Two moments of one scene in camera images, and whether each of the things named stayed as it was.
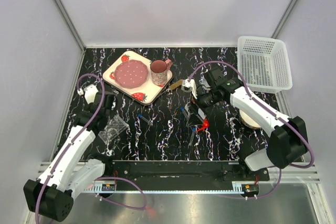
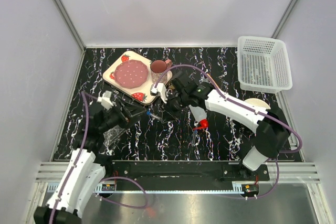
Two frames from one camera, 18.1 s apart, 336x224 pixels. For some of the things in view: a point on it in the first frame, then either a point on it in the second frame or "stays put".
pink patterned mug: x=159 y=68 stays put
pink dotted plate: x=130 y=73 stays put
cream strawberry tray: x=132 y=74 stays put
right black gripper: x=193 y=111 → x=168 y=104
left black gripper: x=111 y=110 → x=128 y=114
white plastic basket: x=264 y=63 stays put
